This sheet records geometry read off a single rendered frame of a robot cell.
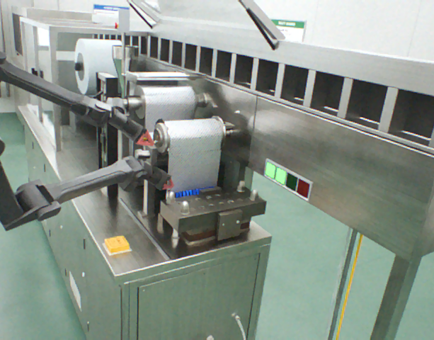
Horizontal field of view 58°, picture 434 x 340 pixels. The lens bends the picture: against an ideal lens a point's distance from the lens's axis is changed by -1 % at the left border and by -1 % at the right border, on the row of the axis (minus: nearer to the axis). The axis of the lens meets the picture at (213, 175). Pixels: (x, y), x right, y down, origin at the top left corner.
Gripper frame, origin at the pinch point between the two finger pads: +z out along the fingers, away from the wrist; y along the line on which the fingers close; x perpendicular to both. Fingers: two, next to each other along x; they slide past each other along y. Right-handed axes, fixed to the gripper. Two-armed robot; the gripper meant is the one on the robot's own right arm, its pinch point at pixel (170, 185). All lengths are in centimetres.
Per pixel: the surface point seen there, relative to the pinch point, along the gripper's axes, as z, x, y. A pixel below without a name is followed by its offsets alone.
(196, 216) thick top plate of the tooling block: -0.4, -4.0, 19.9
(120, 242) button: -13.6, -26.4, 7.3
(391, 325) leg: 39, 1, 86
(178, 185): 2.7, 1.1, 0.9
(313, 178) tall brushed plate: 7, 29, 48
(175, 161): -5.4, 9.0, 0.2
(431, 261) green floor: 258, 52, 48
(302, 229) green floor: 220, 18, -47
